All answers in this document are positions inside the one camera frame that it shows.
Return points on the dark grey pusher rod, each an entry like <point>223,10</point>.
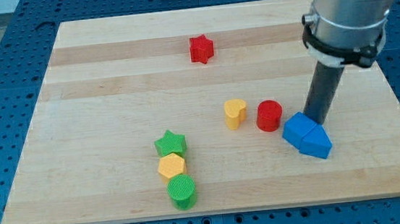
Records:
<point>322,90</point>

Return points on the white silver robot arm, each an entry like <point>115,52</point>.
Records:
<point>338,33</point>

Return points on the yellow heart block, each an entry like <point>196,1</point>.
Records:
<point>235,112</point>

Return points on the red star block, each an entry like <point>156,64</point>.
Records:
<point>201,49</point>

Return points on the green star block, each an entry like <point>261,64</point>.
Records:
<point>171,143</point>

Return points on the blue cube block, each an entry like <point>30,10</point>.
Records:
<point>296,128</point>

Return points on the blue pentagon block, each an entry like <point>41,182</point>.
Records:
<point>316,143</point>

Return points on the red cylinder block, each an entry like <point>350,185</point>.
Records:
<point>269,115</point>

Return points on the wooden board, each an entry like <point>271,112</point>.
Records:
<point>113,86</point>

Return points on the yellow hexagon block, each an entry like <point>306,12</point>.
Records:
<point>170,166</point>

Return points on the green cylinder block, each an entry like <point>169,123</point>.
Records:
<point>182,191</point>

